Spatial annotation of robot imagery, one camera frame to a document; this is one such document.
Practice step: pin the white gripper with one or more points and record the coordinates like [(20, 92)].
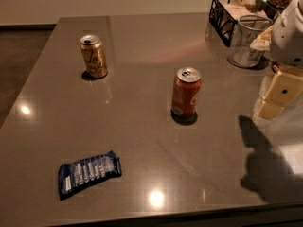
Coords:
[(288, 38)]

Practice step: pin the blue snack bag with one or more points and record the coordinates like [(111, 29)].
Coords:
[(77, 176)]

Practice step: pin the red coke can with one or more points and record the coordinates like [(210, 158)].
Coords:
[(186, 87)]

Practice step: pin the orange gold soda can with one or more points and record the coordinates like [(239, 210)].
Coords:
[(92, 50)]

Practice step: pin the black wire basket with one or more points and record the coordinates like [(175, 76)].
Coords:
[(224, 15)]

